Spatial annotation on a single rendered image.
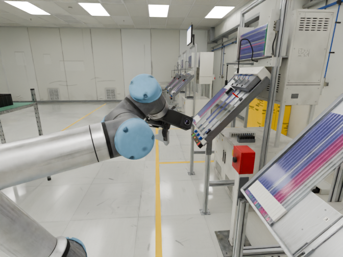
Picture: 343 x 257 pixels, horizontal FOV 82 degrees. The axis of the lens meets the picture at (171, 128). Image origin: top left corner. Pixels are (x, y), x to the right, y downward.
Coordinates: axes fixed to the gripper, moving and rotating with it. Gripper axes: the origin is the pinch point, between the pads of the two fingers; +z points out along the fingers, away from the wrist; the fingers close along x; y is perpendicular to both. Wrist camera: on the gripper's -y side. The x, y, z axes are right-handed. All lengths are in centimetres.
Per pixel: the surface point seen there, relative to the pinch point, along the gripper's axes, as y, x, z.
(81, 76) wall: 568, -303, 593
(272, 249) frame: -59, 43, 55
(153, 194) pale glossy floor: 34, 39, 142
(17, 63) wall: 809, -279, 510
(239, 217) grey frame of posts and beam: -37, 30, 39
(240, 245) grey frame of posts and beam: -41, 44, 49
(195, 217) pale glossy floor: -14, 47, 120
